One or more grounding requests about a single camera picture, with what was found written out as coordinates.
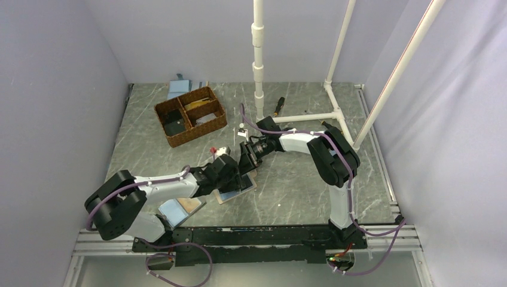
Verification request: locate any white pvc pipe frame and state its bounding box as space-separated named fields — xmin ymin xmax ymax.
xmin=251 ymin=0 xmax=448 ymax=151

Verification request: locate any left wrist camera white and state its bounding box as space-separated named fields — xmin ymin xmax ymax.
xmin=210 ymin=146 xmax=231 ymax=157

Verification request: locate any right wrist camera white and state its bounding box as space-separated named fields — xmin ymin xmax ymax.
xmin=237 ymin=123 xmax=249 ymax=139

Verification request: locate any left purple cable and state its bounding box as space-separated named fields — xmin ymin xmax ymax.
xmin=86 ymin=165 xmax=215 ymax=287

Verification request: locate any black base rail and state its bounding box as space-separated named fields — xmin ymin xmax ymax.
xmin=132 ymin=223 xmax=368 ymax=267

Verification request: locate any tan blue card holder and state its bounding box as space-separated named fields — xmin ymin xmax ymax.
xmin=213 ymin=171 xmax=257 ymax=204

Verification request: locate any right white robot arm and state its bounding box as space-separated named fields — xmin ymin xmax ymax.
xmin=239 ymin=116 xmax=361 ymax=248

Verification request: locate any brown wicker divided basket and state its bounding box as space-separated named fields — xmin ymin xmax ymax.
xmin=154 ymin=86 xmax=227 ymax=148

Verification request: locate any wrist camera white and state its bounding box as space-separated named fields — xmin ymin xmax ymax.
xmin=210 ymin=146 xmax=231 ymax=157
xmin=237 ymin=123 xmax=249 ymax=139

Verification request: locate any gold credit card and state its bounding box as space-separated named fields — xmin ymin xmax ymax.
xmin=184 ymin=97 xmax=211 ymax=111

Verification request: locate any blue card holder at back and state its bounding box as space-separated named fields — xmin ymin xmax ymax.
xmin=167 ymin=73 xmax=209 ymax=100

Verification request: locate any black item in basket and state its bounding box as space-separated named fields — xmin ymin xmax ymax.
xmin=163 ymin=109 xmax=187 ymax=136

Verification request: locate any blue orange card holder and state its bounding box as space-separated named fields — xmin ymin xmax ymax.
xmin=158 ymin=198 xmax=206 ymax=230

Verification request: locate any black orange screwdriver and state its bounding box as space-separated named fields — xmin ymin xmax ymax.
xmin=273 ymin=97 xmax=285 ymax=117

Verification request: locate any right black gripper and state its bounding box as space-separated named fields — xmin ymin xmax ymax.
xmin=238 ymin=138 xmax=271 ymax=176

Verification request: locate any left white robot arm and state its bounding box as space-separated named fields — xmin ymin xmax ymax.
xmin=84 ymin=154 xmax=254 ymax=251

